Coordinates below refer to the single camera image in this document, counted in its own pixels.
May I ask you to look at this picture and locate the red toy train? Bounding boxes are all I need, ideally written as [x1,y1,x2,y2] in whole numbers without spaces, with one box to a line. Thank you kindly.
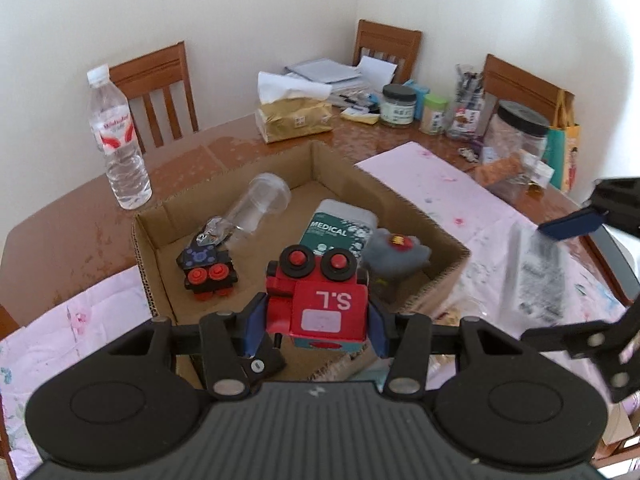
[264,244,372,357]

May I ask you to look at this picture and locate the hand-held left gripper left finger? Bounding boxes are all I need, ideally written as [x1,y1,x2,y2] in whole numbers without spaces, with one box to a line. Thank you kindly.
[105,292,287,401]

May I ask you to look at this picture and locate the blue small box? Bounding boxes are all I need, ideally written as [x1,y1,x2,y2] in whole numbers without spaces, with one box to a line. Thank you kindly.
[402,79,431,107]

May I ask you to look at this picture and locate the large clear jar black lid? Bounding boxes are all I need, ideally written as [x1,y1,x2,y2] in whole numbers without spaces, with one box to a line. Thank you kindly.
[481,100,551,178]

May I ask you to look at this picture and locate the clear plastic packet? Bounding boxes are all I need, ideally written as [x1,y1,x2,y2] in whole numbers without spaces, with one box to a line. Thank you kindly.
[504,221,569,324]

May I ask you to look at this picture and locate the gold tissue pack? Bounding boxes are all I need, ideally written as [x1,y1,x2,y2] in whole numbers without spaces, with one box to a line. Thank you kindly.
[254,71,335,144]

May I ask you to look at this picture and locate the clear pen holder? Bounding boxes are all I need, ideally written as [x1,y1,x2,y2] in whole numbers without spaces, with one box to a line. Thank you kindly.
[446,63,485,141]

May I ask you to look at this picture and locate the teal white medical container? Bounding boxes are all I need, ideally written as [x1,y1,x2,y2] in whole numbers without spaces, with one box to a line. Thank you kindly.
[299,198,379,262]

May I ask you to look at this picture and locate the grey plush toy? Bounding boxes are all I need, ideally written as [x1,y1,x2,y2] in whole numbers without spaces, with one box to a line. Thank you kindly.
[360,228,434,302]

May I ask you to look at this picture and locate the large cardboard box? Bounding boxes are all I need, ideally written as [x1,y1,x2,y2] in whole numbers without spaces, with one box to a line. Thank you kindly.
[131,140,472,381]

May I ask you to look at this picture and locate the yellow sticky notes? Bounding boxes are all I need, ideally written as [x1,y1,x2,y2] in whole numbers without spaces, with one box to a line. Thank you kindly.
[342,107,381,125]

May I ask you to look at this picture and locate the orange packet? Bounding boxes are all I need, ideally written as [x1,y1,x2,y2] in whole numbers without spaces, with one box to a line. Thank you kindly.
[474,156,527,187]

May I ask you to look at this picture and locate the black toy train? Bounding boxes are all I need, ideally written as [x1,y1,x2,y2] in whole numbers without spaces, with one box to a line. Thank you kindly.
[175,240,239,303]

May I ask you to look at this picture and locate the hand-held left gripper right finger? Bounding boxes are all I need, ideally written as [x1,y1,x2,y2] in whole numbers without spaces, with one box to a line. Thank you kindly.
[367,299,540,401]

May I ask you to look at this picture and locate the small jar with green lid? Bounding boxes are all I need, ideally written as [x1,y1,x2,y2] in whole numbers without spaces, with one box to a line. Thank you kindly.
[419,93,449,136]

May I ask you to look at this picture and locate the stack of grey papers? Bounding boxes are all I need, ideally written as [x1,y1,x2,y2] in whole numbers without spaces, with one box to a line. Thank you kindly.
[284,58,362,93]

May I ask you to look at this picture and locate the yellow green gift bag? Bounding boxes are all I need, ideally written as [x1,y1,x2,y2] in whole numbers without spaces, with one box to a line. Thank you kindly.
[542,90,582,195]

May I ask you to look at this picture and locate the small brown carton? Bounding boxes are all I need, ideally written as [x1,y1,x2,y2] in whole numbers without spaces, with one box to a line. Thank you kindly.
[601,399,640,447]

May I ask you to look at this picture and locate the glass jar with black lid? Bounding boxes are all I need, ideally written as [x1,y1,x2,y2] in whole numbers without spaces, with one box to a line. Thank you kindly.
[379,83,418,129]

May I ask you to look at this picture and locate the clear plastic cup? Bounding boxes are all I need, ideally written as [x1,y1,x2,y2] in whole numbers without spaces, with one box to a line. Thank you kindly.
[222,172,292,249]

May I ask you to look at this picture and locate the clear plastic water bottle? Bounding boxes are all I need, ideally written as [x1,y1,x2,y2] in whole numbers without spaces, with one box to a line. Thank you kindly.
[86,65,153,211]

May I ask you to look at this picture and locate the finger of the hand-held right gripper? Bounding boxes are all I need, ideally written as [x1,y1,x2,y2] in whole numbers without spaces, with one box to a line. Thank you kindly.
[520,295,640,403]
[537,176,640,241]

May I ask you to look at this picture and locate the white sheet of paper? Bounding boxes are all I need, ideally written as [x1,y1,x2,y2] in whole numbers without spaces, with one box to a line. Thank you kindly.
[357,56,399,84]

